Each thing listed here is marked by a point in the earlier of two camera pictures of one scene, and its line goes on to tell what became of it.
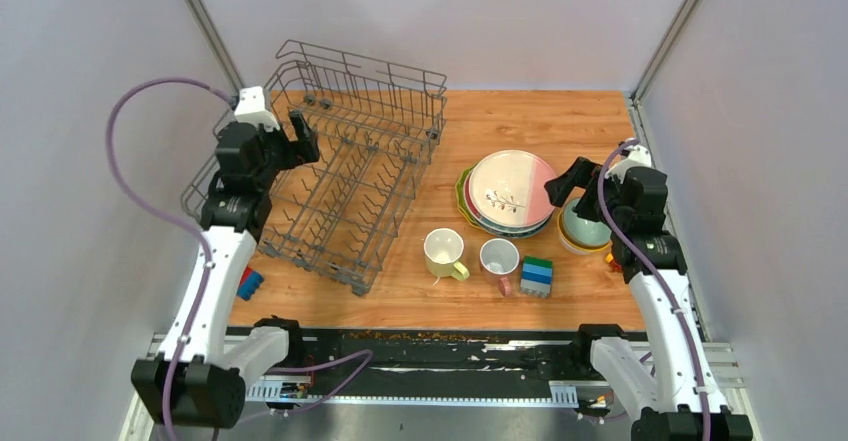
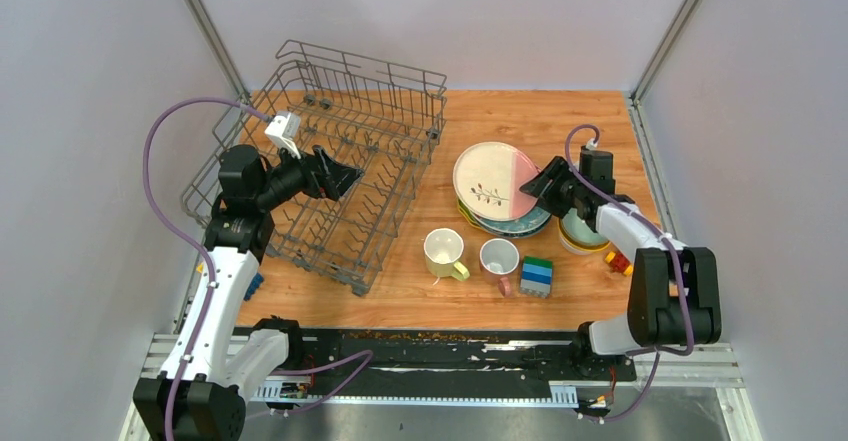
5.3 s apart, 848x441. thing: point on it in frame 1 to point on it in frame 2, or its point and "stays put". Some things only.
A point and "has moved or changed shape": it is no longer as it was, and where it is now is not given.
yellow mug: [444, 249] stays put
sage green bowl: [579, 235] stays put
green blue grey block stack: [537, 277] stays put
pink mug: [499, 261] stays put
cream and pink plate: [507, 188] has moved or changed shape
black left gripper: [296, 152] to [334, 178]
